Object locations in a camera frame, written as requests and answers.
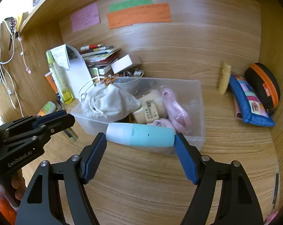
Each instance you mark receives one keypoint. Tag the black orange zip case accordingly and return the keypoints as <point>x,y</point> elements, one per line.
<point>261,82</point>

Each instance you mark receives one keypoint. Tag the clear plastic file holder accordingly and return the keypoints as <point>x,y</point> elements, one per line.
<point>78,75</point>

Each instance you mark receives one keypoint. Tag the clear plastic storage box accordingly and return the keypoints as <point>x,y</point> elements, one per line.
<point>193,121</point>

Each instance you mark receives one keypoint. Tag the green paper note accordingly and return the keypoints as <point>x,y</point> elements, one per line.
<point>129,4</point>

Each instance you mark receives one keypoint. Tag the pink paper note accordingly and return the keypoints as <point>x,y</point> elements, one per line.
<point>85,17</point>

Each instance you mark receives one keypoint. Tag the yellow cream tube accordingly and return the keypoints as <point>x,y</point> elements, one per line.
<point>224,79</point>

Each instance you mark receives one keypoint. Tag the light blue bottle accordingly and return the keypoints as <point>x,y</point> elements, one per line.
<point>150,137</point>

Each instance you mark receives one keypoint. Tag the orange small box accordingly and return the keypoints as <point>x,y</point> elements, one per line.
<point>49,82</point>

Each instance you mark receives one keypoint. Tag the white box coloured circles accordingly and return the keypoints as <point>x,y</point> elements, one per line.
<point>94,73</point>

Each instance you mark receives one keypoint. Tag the wooden desktop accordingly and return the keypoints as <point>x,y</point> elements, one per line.
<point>143,187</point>

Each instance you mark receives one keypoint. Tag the white handwritten paper sheet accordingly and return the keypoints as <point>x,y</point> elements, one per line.
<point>60,56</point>

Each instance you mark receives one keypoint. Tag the person's left hand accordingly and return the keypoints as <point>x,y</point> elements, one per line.
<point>18,185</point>

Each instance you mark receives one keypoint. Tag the yellow liquid bottle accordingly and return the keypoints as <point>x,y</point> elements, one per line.
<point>62,86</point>

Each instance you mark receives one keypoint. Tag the stack of books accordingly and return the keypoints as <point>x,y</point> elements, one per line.
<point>101,58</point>

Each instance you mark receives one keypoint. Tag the white bowl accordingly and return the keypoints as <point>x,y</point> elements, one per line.
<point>108,79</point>

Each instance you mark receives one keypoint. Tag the blue patchwork pouch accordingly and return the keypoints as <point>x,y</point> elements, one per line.
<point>249,100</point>

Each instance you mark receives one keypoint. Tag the orange paper note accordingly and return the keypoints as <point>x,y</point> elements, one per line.
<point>139,16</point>

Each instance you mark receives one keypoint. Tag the red white tube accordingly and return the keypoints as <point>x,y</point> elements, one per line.
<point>91,46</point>

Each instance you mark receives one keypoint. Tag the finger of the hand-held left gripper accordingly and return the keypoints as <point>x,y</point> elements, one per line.
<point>61,123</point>
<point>49,117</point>

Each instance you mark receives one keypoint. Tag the white cardboard box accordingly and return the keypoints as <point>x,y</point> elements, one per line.
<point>122,63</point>

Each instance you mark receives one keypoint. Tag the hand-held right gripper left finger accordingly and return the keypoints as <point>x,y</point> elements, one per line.
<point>94,160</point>

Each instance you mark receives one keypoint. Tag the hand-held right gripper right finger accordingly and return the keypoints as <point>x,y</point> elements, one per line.
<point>186,161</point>

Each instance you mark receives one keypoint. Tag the green white packet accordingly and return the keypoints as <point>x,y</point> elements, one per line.
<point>46,109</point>

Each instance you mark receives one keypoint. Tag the beige printed soap box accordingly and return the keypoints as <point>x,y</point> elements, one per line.
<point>150,111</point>

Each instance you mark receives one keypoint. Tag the red packet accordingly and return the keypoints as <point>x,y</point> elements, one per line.
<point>5,208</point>

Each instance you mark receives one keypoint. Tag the wooden shelf board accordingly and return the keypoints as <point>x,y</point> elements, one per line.
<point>45,7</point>

